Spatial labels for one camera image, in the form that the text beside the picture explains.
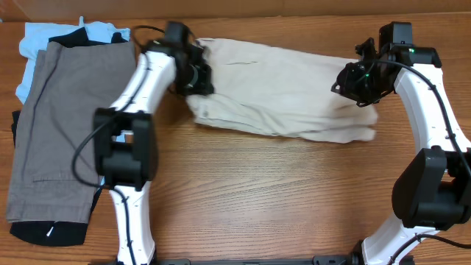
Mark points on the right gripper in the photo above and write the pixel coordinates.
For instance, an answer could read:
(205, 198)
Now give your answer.
(350, 85)

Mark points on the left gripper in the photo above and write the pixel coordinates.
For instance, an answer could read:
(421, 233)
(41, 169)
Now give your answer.
(204, 85)

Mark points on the beige shorts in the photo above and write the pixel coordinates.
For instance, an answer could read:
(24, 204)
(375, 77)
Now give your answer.
(273, 91)

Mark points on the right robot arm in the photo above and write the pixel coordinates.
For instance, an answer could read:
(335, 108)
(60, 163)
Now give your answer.
(433, 192)

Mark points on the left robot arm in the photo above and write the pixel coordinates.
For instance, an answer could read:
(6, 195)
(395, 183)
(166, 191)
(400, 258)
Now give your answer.
(125, 145)

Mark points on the light blue garment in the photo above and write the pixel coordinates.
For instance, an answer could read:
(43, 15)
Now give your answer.
(70, 72)

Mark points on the grey shorts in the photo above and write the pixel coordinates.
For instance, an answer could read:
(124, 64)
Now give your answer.
(70, 129)

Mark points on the black garment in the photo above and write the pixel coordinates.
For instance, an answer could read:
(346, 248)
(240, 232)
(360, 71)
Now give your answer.
(48, 233)

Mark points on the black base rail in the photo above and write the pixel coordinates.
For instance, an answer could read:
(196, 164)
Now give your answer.
(257, 261)

